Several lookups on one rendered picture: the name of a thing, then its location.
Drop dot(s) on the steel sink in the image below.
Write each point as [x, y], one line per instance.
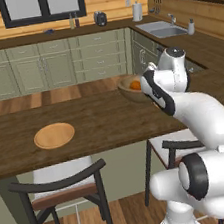
[163, 29]

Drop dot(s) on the black stool with white seat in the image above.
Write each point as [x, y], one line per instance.
[65, 187]
[165, 145]

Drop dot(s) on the black framed window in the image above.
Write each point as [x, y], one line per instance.
[42, 7]

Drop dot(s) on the wooden bowl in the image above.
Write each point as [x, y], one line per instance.
[128, 92]

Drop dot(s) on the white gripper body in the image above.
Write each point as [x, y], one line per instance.
[151, 67]

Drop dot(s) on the white soap dispenser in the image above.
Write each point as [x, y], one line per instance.
[191, 28]

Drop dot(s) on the dark glass bottle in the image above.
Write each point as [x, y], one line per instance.
[77, 21]

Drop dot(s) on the white paper towel roll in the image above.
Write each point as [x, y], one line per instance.
[137, 12]

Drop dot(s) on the small blue object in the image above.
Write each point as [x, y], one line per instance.
[49, 31]

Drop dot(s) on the long green base cupboard run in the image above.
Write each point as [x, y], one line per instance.
[57, 64]

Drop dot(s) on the steel tap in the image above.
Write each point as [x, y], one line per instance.
[172, 18]

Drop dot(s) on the pale glass bottle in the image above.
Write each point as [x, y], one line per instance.
[71, 22]

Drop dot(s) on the dark grey toaster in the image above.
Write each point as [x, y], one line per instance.
[100, 19]

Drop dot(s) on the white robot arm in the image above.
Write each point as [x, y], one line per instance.
[205, 117]

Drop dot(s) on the orange squash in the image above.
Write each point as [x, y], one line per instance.
[135, 85]

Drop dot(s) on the white wall socket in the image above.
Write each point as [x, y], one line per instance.
[128, 2]

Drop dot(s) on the rail with hanging tools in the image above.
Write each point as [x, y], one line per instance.
[158, 3]

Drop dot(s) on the flat wooden plate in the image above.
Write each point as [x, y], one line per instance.
[54, 135]

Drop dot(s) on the green cupboards under sink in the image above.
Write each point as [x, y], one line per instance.
[144, 52]

